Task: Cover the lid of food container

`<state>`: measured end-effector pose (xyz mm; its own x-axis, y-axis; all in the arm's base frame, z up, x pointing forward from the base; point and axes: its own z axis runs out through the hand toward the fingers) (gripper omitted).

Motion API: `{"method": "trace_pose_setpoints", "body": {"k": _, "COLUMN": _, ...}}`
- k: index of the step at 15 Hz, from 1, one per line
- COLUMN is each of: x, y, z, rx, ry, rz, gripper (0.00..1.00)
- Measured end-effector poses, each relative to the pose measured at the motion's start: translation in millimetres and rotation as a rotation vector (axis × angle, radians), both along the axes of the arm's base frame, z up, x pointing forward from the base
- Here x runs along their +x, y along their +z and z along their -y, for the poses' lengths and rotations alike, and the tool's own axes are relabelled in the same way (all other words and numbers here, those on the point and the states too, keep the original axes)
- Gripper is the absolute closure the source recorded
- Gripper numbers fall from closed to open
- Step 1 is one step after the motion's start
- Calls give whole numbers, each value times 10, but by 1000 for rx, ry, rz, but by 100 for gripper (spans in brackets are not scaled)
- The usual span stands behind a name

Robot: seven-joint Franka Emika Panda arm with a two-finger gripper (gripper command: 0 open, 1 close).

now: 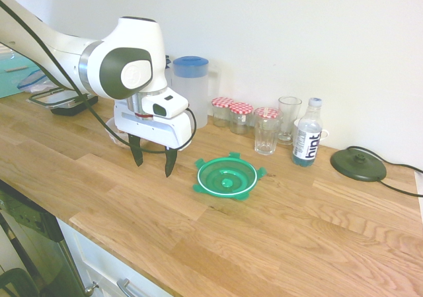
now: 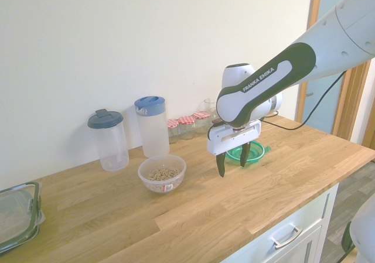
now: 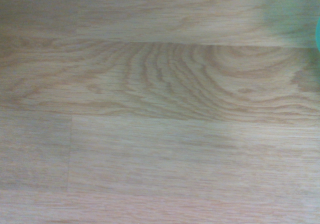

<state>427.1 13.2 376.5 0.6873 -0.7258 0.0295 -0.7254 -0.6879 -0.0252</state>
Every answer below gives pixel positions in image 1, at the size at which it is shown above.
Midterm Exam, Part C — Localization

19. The blue zip plastic bag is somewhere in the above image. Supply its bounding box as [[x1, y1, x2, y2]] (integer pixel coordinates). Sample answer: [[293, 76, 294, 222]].
[[17, 68, 56, 95]]

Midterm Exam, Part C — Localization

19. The hint water bottle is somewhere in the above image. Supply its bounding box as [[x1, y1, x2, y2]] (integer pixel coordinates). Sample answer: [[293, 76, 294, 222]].
[[291, 97, 324, 168]]

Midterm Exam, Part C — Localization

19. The green round container lid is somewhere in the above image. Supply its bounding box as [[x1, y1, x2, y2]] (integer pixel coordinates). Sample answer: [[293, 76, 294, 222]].
[[192, 151, 267, 201]]

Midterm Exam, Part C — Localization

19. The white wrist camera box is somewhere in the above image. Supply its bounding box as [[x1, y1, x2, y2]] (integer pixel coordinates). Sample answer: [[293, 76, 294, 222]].
[[141, 90, 190, 120]]

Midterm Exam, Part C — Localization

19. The large pitcher blue lid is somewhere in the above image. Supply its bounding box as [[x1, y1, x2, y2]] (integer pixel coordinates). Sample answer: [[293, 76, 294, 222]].
[[171, 56, 210, 130]]

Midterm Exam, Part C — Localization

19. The stainless steel dishwasher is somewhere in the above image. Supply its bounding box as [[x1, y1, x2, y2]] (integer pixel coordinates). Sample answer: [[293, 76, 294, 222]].
[[0, 179, 90, 297]]

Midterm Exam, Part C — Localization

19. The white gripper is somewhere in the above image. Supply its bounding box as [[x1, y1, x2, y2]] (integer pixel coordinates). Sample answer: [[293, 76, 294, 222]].
[[114, 99, 196, 179]]

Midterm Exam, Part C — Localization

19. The faceted glass tumbler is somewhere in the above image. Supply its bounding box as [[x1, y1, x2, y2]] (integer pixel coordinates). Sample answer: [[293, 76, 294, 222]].
[[254, 117, 282, 156]]

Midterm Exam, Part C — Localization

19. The white mug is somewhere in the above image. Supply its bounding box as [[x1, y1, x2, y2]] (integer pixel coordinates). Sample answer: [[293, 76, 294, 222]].
[[293, 118, 330, 142]]

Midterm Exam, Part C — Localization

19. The glass jar red checkered lid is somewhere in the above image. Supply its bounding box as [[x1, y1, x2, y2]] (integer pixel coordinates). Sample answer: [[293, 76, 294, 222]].
[[211, 97, 235, 128], [228, 102, 254, 135], [253, 106, 284, 126]]

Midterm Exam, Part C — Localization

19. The dark round kettle base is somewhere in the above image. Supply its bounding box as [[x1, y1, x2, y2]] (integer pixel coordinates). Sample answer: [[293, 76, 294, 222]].
[[330, 147, 387, 182]]

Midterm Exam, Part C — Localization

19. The black kettle base cable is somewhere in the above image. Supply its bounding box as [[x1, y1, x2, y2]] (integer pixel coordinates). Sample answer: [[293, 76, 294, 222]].
[[343, 146, 423, 198]]

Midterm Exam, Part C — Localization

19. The tall footed drinking glass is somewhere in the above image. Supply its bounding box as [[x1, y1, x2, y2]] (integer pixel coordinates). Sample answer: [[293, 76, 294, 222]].
[[278, 96, 303, 146]]

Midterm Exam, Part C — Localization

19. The black container clear lid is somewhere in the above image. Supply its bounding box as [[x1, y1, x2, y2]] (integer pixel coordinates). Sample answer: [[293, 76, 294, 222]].
[[28, 88, 99, 116]]

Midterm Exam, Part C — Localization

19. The clear cereal food container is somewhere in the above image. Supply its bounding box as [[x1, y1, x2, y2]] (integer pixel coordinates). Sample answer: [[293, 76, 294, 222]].
[[104, 118, 130, 150]]

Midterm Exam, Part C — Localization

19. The white drawer with metal handle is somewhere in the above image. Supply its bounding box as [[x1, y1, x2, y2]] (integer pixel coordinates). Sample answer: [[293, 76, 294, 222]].
[[56, 217, 176, 297]]

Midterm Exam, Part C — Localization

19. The teal bread box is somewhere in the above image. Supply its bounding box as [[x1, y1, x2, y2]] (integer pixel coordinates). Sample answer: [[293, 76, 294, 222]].
[[0, 50, 44, 99]]

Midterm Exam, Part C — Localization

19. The metal drawer handle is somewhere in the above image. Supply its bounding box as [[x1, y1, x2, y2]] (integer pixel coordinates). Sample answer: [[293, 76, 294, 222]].
[[116, 278, 143, 297]]

